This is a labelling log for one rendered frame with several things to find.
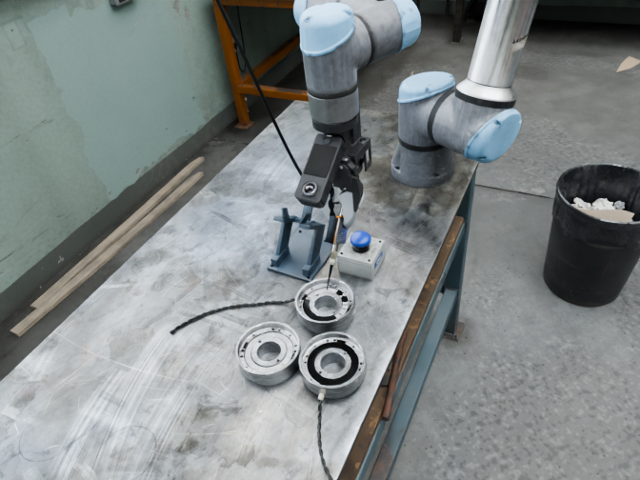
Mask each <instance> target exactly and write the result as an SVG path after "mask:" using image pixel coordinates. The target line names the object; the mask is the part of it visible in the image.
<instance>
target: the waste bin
mask: <svg viewBox="0 0 640 480"><path fill-rule="evenodd" d="M576 197H578V198H579V199H581V200H583V202H586V203H590V206H591V207H592V203H593V202H595V201H596V200H597V199H600V198H602V199H606V198H607V201H609V202H613V204H614V203H615V202H617V201H621V202H623V203H625V205H624V207H625V208H624V209H623V210H625V211H629V212H632V213H634V215H633V216H632V218H631V219H632V220H633V222H616V221H610V220H605V219H601V218H597V217H594V216H591V215H589V214H586V213H584V212H582V211H580V210H579V209H577V208H576V207H574V206H573V205H572V204H576V203H574V202H573V200H574V198H576ZM613 204H612V205H613ZM551 215H552V221H551V227H550V238H549V243H548V249H547V255H546V261H545V267H544V272H543V276H544V280H545V282H546V284H547V286H548V287H549V289H550V290H551V291H552V292H553V293H555V294H556V295H557V296H559V297H560V298H562V299H564V300H566V301H568V302H571V303H573V304H576V305H580V306H587V307H598V306H604V305H607V304H609V303H611V302H612V301H614V300H615V299H616V298H617V297H618V296H619V294H620V292H621V291H622V289H623V288H624V286H625V284H626V282H627V281H628V279H629V277H630V274H631V273H632V271H633V269H634V267H635V265H636V264H637V262H638V260H639V258H640V170H636V169H633V168H630V167H626V166H622V165H616V164H611V163H588V164H583V165H578V166H575V167H572V168H570V169H568V170H566V171H564V172H563V173H562V174H561V176H560V177H559V179H558V180H557V183H556V188H555V195H554V200H553V206H552V213H551Z"/></svg>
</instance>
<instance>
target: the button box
mask: <svg viewBox="0 0 640 480"><path fill-rule="evenodd" d="M350 235H352V233H351V234H350ZM384 258H385V240H381V239H377V238H373V237H372V238H371V242H370V243H369V244H368V245H367V246H365V247H364V248H362V249H360V248H358V247H355V246H353V245H352V244H351V243H350V236H349V238H348V239H347V241H346V243H345V244H344V246H343V247H342V249H340V251H339V252H338V254H337V261H338V270H339V272H343V273H345V274H349V275H353V276H356V277H360V278H364V279H368V280H371V281H372V279H373V278H374V276H375V274H376V272H377V271H378V269H379V268H380V266H381V264H382V262H383V260H384Z"/></svg>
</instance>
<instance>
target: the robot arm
mask: <svg viewBox="0 0 640 480"><path fill-rule="evenodd" d="M538 1H539V0H488V1H487V5H486V8H485V12H484V16H483V19H482V23H481V27H480V31H479V34H478V37H477V41H476V45H475V49H474V53H473V56H472V59H471V63H470V69H469V73H468V77H467V78H466V79H465V80H464V81H462V82H461V83H459V84H458V85H457V86H456V89H455V88H454V86H455V81H454V77H453V76H452V75H451V74H449V73H446V72H440V71H432V72H424V73H419V74H416V75H413V76H411V77H409V78H407V79H406V80H405V81H403V82H402V84H401V85H400V88H399V98H398V103H399V119H398V144H397V147H396V149H395V152H394V155H393V156H392V159H391V174H392V176H393V177H394V178H395V179H396V180H397V181H398V182H400V183H402V184H404V185H407V186H410V187H415V188H432V187H437V186H440V185H443V184H445V183H447V182H448V181H449V180H451V178H452V176H453V175H454V173H455V159H454V155H453V152H452V151H455V152H457V153H460V154H462V155H464V156H465V157H466V158H468V159H472V160H475V161H477V162H480V163H489V162H492V161H494V160H496V159H497V158H499V157H500V156H501V155H502V154H503V153H504V152H505V151H506V150H507V149H508V148H509V147H510V145H511V144H512V143H513V141H514V140H515V138H516V136H517V134H518V132H519V130H520V127H521V122H522V121H521V114H520V113H519V112H518V111H517V110H514V109H513V107H514V104H515V101H516V98H517V96H516V94H515V92H514V91H513V89H512V83H513V80H514V77H515V74H516V71H517V68H518V65H519V62H520V59H521V55H522V52H523V49H524V47H525V44H526V40H527V37H528V34H529V31H530V25H531V22H532V19H533V16H534V13H535V10H536V7H537V4H538ZM293 13H294V18H295V21H296V23H297V25H298V26H299V27H300V48H301V51H302V53H303V61H304V69H305V76H306V83H307V91H308V93H307V96H308V98H309V105H310V116H311V119H312V125H313V127H314V128H315V129H316V130H317V131H320V132H323V133H324V134H321V133H318V134H317V135H316V137H315V139H314V142H313V145H312V148H311V150H310V155H309V157H308V160H307V163H306V166H305V167H304V170H303V173H302V175H301V178H300V181H299V183H298V186H297V189H296V192H295V194H294V196H295V198H296V199H297V200H298V201H299V202H300V203H301V204H302V205H306V206H310V207H314V208H318V209H321V211H322V212H323V213H324V214H325V216H326V217H327V218H328V220H330V216H331V215H335V213H334V210H333V209H334V204H333V202H334V200H335V198H336V196H337V194H338V191H339V189H340V190H343V191H342V192H341V193H340V194H339V201H340V203H341V205H342V207H343V211H342V215H343V217H344V220H343V225H344V227H345V228H346V229H347V230H348V229H349V228H350V227H351V226H352V224H353V223H354V221H355V219H356V216H357V213H358V211H359V207H360V205H361V203H362V201H363V199H364V188H363V183H362V182H361V181H360V179H359V173H360V172H361V171H362V169H363V166H362V164H363V163H364V165H365V171H367V170H368V169H369V167H370V166H371V144H370V138H368V137H363V136H362V135H361V122H360V105H359V98H358V84H357V70H358V69H360V68H363V67H365V66H367V65H369V64H371V63H374V62H376V61H378V60H380V59H383V58H385V57H387V56H390V55H392V54H394V53H399V52H400V51H401V50H403V49H405V48H407V47H409V46H411V45H412V44H413V43H414V42H415V41H416V40H417V38H418V36H419V34H420V30H421V17H420V13H419V10H418V8H417V7H416V6H415V4H414V3H413V2H412V1H411V0H385V1H377V0H295V2H294V7H293ZM363 140H364V141H365V143H364V144H363V143H361V142H362V141H363ZM368 149H369V161H368V162H367V154H366V151H367V150H368Z"/></svg>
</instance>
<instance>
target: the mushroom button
mask: <svg viewBox="0 0 640 480"><path fill-rule="evenodd" d="M370 242H371V237H370V234H369V233H367V232H366V231H363V230H359V231H356V232H354V233H353V234H352V235H351V236H350V243H351V244H352V245H353V246H355V247H358V248H360V249H362V248H364V247H365V246H367V245H368V244H369V243H370Z"/></svg>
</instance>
